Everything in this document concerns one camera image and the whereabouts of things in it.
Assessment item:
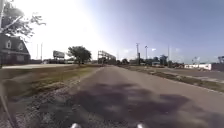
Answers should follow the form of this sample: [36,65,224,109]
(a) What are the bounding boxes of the dry grass verge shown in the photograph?
[0,64,103,101]

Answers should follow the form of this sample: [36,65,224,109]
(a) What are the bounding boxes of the row of trees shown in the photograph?
[116,54,178,67]

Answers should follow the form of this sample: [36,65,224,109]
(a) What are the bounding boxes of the steel frame structure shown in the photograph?
[97,50,118,65]

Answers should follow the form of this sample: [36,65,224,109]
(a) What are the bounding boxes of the grey road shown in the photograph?
[156,66,224,84]

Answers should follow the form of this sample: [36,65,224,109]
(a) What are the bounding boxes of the dark brick house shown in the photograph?
[0,33,32,66]

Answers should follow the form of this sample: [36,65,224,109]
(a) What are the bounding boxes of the round dark tree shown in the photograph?
[66,45,93,66]

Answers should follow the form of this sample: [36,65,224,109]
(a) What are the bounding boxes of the leafy tree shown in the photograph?
[0,1,47,39]

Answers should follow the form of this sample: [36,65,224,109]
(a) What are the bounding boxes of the grass strip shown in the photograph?
[119,64,224,94]

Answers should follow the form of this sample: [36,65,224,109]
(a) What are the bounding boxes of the utility pole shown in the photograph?
[166,44,171,63]
[143,45,149,62]
[134,42,141,66]

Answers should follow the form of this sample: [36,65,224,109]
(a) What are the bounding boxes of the white low building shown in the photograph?
[184,63,213,71]

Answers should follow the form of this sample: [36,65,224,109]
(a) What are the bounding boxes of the pale side road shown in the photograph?
[1,63,76,70]

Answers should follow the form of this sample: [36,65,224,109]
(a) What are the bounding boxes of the grey asphalt path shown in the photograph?
[56,65,224,128]

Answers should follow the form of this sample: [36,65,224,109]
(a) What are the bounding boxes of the gravel strip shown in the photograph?
[0,71,98,128]

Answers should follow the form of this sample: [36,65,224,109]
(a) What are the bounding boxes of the billboard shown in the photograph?
[52,50,66,64]

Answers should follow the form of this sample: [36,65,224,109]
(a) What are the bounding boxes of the robot's own part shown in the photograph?
[136,122,146,128]
[70,122,81,128]

